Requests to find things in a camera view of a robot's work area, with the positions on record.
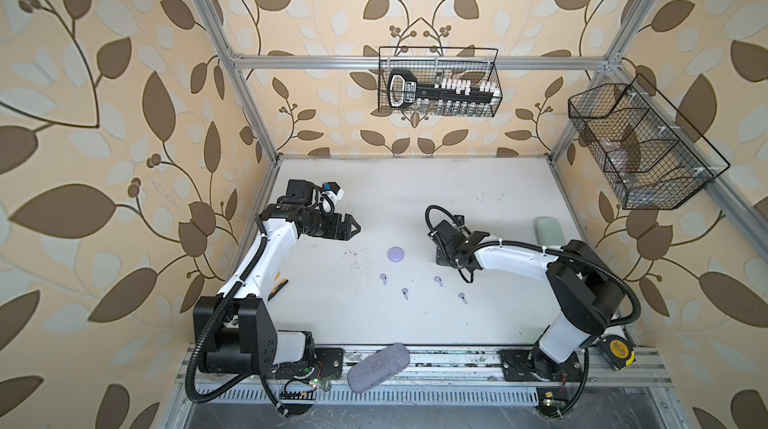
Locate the black wire basket right wall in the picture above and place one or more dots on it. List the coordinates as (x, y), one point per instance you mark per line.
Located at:
(652, 155)

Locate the yellow tape measure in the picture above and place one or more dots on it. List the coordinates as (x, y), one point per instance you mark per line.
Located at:
(617, 351)

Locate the black socket holder rail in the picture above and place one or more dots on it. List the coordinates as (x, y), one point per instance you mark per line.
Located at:
(403, 89)

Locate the yellow black utility knife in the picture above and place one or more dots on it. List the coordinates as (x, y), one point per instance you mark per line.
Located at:
(278, 288)

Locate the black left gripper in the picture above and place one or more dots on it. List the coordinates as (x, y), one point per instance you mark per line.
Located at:
(343, 234)

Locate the grey felt glasses case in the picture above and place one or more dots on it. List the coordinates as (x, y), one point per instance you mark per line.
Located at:
(378, 368)

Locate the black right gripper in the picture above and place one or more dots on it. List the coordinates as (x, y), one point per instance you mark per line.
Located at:
(440, 258)

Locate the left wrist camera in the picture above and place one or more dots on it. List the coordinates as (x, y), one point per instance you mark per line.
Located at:
(332, 191)

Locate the black wire basket back wall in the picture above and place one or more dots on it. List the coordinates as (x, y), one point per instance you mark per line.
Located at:
(473, 63)

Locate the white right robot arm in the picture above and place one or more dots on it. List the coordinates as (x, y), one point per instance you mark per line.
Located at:
(587, 297)

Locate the black wire basket wall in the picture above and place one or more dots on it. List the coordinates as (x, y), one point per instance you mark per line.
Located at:
(473, 63)
(652, 155)

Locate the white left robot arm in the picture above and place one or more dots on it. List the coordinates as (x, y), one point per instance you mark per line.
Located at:
(235, 336)

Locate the purple round charging case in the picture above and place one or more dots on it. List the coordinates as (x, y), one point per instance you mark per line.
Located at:
(395, 254)

